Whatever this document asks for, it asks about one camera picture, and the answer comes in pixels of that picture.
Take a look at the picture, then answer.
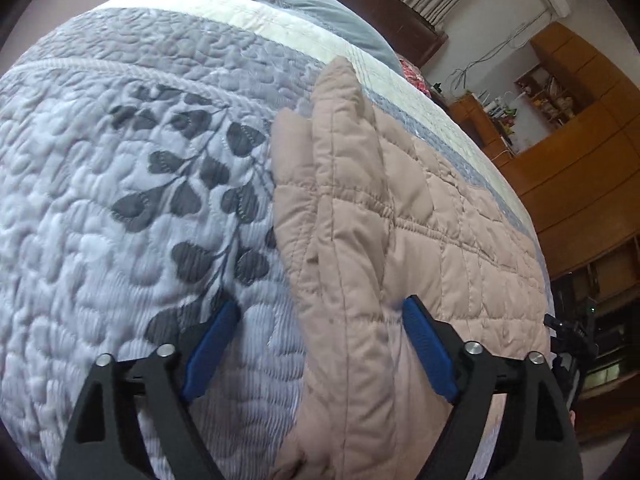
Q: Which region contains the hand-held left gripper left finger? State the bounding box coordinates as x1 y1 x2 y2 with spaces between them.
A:
56 300 241 480

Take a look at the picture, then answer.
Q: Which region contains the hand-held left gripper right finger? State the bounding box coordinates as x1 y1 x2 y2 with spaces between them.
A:
402 294 583 480

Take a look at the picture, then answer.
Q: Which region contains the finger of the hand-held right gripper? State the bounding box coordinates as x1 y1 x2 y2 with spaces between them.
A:
544 313 598 361

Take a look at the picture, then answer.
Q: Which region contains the beige quilted coat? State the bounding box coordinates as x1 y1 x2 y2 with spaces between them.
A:
270 55 553 480

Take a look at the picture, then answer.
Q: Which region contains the wooden wardrobe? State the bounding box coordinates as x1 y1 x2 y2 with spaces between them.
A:
500 20 640 431

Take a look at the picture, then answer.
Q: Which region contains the grey quilted bedspread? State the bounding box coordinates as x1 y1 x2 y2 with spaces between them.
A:
0 0 553 480

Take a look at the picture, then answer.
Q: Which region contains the wooden desk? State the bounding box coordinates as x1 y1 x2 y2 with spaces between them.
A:
447 95 516 158

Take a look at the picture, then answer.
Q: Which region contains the red patterned cloth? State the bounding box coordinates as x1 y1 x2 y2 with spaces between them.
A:
400 57 433 96

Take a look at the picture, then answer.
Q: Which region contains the dark wooden headboard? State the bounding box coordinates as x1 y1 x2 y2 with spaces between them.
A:
260 0 448 73

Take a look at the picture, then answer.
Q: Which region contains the grey blue pillow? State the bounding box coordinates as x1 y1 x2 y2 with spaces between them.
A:
220 0 401 73

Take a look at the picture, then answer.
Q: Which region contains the wooden wall shelf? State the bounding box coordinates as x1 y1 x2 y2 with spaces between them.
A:
515 62 588 123

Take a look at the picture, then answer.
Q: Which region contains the wall cable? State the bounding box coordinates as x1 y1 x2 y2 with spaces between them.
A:
447 7 561 91

